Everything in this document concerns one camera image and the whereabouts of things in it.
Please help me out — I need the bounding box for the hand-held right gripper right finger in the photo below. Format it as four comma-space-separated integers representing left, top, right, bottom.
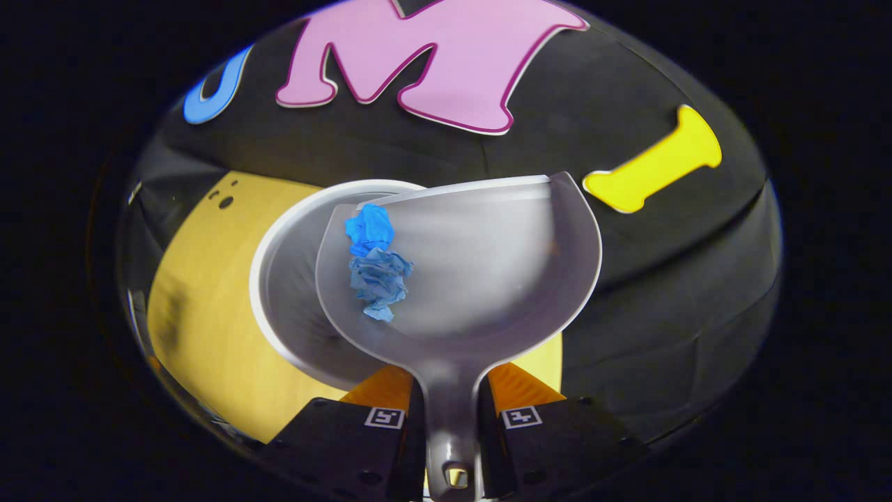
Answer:
476, 361, 650, 501

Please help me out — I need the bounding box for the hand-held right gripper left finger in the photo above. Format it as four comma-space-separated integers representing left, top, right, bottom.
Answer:
259, 363, 427, 502

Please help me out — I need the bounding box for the light blue paper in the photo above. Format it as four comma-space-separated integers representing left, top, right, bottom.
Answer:
348, 248, 414, 322

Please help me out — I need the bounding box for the white ribbed garbage bin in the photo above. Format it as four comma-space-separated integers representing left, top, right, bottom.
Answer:
249, 179, 433, 391

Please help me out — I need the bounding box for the grey dustpan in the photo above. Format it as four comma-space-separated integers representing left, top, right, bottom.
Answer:
315, 171, 603, 502

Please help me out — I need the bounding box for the dark blue paper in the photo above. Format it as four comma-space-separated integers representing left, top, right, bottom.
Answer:
345, 204, 396, 257

